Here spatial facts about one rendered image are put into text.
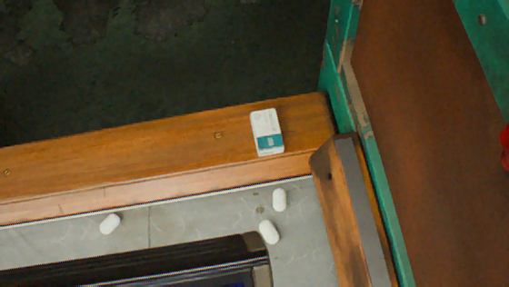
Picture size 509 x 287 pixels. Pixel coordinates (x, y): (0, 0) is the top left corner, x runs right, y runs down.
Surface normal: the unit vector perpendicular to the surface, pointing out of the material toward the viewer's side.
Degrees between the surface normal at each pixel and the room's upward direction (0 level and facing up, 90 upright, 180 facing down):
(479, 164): 90
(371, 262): 0
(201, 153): 0
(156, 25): 0
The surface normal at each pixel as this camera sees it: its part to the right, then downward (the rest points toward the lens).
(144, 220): 0.00, -0.45
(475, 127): -0.98, 0.17
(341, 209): -0.90, -0.02
